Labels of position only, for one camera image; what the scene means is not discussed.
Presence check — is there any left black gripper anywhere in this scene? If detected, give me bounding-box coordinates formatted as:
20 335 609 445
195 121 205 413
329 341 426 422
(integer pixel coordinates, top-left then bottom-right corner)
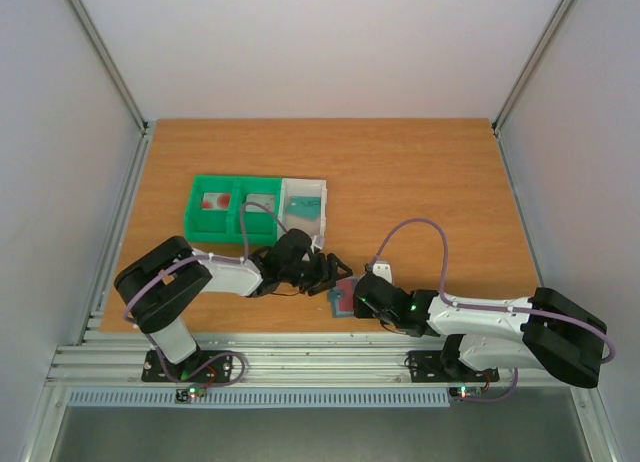
282 254 353 297

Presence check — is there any teal leather card holder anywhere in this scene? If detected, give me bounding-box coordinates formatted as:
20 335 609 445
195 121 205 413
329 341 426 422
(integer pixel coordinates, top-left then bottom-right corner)
327 276 359 318

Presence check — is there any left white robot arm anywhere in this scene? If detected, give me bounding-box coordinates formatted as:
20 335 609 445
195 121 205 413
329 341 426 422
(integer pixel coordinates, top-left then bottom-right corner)
114 229 353 382

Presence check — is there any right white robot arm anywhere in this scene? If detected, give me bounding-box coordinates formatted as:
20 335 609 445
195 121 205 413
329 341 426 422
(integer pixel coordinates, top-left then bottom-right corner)
353 272 607 389

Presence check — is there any red card in holder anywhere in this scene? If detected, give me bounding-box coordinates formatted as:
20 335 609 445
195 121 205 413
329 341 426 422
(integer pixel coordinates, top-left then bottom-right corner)
336 277 358 317

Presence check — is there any teal card in bin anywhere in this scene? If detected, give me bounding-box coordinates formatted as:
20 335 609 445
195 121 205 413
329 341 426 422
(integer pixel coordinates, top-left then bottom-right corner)
285 196 322 221

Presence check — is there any grey white card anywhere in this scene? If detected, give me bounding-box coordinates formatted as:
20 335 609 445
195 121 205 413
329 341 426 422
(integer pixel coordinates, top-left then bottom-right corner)
245 193 276 213

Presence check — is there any red and white card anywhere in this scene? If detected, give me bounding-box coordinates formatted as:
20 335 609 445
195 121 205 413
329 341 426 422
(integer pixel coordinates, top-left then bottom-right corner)
201 192 231 211

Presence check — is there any white translucent bin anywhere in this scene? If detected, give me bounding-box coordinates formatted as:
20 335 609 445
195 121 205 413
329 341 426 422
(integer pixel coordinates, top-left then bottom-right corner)
277 178 328 250

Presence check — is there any middle green bin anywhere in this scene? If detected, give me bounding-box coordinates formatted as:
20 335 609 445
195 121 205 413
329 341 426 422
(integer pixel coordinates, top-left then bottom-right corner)
225 177 281 245

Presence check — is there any green bin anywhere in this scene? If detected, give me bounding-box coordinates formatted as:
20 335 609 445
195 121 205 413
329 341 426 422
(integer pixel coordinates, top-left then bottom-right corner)
184 175 238 244
225 177 281 245

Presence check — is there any right small circuit board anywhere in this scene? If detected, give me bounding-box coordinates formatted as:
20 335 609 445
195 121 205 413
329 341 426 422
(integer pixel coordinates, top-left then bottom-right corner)
449 385 484 400

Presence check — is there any small circuit board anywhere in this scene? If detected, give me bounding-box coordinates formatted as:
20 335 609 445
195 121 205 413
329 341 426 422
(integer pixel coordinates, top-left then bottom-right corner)
175 386 207 403
449 385 484 400

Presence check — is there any left green bin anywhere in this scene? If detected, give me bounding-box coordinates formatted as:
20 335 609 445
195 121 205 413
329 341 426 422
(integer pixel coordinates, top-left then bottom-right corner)
184 175 238 244

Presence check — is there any left small circuit board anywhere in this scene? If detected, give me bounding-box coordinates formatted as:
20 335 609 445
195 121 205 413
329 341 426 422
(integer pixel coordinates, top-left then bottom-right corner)
175 386 207 403

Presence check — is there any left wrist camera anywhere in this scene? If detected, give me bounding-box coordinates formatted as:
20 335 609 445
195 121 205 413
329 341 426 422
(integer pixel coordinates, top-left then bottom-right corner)
311 235 325 251

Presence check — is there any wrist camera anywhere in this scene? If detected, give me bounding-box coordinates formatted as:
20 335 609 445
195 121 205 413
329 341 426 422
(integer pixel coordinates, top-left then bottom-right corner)
365 260 393 283
311 235 325 251

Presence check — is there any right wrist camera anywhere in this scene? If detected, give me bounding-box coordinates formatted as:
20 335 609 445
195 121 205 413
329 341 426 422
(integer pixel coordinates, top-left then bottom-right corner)
365 260 393 283

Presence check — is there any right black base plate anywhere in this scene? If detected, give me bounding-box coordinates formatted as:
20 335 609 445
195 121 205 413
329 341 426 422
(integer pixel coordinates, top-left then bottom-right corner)
404 350 500 383

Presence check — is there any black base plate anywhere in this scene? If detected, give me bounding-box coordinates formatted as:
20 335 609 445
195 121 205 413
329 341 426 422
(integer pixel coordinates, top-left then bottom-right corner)
141 350 235 384
404 350 500 383

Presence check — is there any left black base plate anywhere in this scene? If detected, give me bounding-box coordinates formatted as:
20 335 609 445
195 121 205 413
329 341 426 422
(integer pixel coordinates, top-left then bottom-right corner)
141 350 235 384

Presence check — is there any aluminium front rail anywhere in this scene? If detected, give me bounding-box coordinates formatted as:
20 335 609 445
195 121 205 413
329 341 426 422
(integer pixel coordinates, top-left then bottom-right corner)
46 331 443 388

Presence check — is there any grey slotted cable duct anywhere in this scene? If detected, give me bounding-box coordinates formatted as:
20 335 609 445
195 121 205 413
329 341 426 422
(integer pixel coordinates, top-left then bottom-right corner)
67 387 450 410

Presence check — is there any left aluminium frame post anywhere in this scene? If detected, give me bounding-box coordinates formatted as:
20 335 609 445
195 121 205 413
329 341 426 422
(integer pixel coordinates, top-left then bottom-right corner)
55 0 151 133

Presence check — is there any aluminium frame post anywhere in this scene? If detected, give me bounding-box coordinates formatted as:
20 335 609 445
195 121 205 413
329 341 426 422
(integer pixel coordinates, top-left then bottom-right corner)
55 0 151 133
491 0 578 137

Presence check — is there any right aluminium frame post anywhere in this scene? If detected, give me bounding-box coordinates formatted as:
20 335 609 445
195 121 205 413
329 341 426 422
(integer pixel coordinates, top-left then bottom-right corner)
491 0 578 137

